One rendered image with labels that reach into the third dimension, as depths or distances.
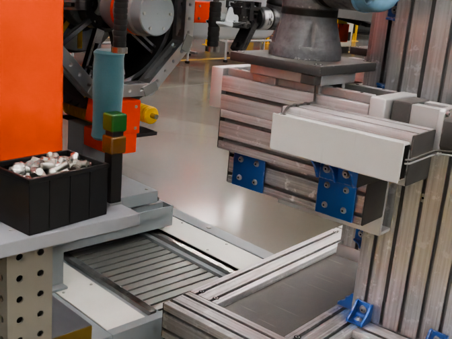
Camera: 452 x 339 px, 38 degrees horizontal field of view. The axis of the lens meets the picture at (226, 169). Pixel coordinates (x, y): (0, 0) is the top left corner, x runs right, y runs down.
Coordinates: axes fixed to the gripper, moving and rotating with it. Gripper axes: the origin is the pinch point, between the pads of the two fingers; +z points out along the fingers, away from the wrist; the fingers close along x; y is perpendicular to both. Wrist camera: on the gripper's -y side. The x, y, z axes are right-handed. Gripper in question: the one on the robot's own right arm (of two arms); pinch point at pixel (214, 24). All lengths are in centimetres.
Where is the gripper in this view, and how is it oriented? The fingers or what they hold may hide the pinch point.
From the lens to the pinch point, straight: 200.7
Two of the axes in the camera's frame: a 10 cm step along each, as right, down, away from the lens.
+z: -6.6, 1.6, -7.4
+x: 7.5, 2.4, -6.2
